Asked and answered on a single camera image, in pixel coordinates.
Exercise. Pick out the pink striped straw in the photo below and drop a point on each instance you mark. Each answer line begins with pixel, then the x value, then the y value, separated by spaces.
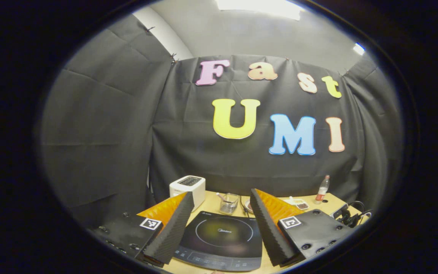
pixel 221 196

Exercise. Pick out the white oval plate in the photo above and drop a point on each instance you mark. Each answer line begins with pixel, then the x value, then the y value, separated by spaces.
pixel 247 205

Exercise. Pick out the black induction cooktop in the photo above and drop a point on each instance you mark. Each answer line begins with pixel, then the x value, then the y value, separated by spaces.
pixel 222 243

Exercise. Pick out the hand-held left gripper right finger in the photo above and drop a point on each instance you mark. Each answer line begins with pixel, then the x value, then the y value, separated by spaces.
pixel 268 232

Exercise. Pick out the ceiling light panel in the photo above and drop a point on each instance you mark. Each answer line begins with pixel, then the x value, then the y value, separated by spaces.
pixel 261 5

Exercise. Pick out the clear water bottle red label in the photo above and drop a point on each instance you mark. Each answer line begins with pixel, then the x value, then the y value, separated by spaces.
pixel 321 192

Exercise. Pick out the white toaster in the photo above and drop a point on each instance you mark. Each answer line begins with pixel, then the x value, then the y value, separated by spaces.
pixel 186 188

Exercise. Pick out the white divided dish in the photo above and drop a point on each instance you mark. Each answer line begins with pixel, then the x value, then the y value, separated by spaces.
pixel 299 203

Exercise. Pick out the black backdrop cloth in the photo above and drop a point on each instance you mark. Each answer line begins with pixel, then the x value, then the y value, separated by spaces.
pixel 108 133

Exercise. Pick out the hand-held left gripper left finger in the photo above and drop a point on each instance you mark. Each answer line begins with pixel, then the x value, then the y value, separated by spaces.
pixel 171 232

